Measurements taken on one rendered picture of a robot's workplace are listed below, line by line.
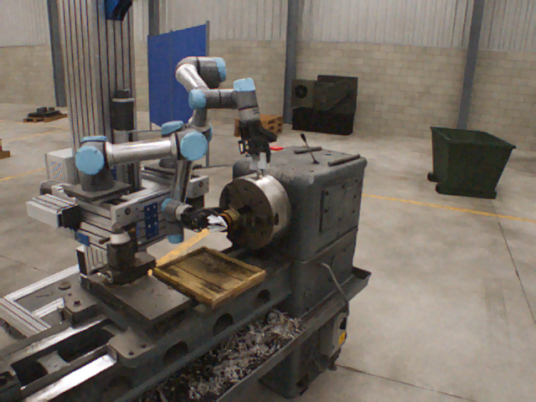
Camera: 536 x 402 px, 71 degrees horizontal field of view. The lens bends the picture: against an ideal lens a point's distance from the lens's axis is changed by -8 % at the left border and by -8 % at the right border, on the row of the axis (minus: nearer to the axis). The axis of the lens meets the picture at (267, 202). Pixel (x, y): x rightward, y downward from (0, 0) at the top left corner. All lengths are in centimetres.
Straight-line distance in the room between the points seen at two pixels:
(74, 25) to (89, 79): 26
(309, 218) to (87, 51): 127
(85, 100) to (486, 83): 1051
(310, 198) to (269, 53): 1094
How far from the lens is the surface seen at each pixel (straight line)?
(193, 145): 168
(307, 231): 178
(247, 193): 171
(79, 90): 215
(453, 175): 621
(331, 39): 1203
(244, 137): 148
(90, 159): 169
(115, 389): 145
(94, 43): 204
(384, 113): 1170
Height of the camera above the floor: 170
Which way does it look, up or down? 19 degrees down
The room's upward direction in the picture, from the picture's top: 2 degrees clockwise
